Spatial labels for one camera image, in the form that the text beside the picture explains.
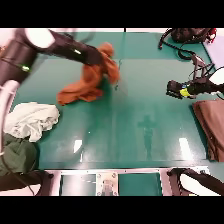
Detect silver frame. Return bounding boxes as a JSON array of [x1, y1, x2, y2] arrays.
[[42, 166, 214, 197]]

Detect black cable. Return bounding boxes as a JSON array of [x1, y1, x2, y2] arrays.
[[0, 153, 36, 196]]

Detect white garment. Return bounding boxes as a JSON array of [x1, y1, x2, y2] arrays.
[[3, 101, 61, 143]]

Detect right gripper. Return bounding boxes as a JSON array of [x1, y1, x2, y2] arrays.
[[166, 79, 189, 100]]

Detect orange garment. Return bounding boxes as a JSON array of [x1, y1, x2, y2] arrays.
[[56, 41, 121, 107]]

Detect dark green garment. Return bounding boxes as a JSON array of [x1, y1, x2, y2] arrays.
[[0, 132, 40, 177]]

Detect brown garment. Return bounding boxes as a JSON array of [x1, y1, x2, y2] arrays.
[[192, 98, 224, 163]]

